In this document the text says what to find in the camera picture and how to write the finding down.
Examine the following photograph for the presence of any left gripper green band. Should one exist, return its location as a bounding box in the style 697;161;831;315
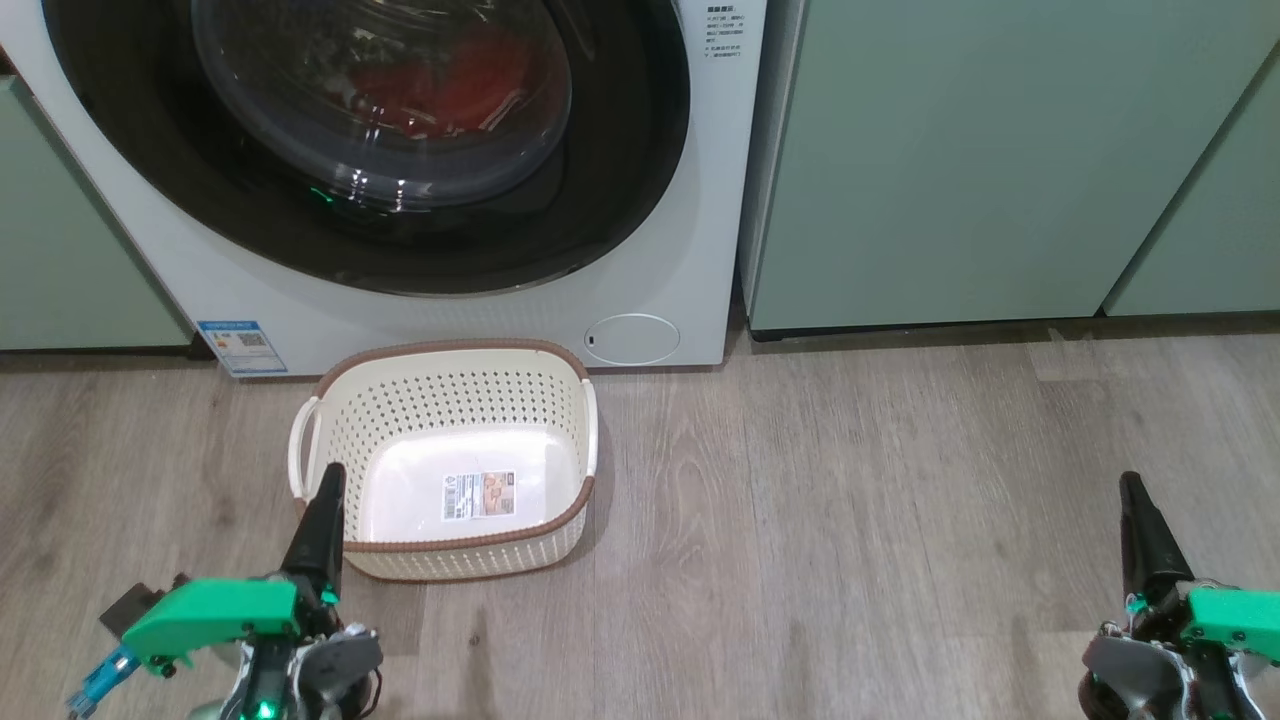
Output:
120;462;386;720

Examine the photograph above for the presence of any cream perforated basket brown rim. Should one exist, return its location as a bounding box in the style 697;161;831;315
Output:
288;338;599;583

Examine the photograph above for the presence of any red garment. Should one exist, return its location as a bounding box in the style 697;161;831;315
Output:
340;25;536;141

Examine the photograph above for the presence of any printed white label sticker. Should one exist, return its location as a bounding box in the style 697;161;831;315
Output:
441;471;517;523

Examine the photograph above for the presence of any oval white filter cover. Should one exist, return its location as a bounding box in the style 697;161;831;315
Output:
583;313;682;367

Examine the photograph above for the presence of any narrow pale green cabinet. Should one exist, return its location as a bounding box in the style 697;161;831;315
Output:
1103;50;1280;317

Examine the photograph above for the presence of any wide pale green cabinet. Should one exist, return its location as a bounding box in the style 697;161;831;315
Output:
740;0;1280;331

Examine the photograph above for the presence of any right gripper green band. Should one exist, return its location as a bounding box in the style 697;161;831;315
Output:
1080;470;1280;720

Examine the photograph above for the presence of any white front-load washing machine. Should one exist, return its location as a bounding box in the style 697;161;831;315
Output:
0;0;769;373

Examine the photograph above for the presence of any small printed text sticker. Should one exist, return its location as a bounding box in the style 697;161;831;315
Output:
703;0;746;61

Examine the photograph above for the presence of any pale green cabinet dark plinth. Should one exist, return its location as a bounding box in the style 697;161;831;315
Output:
0;75;193;351

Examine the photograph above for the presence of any blue energy label sticker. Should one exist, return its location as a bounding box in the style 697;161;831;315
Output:
197;320;289;378

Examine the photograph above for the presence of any washing machine glass door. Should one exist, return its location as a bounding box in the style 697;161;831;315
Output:
40;0;693;298

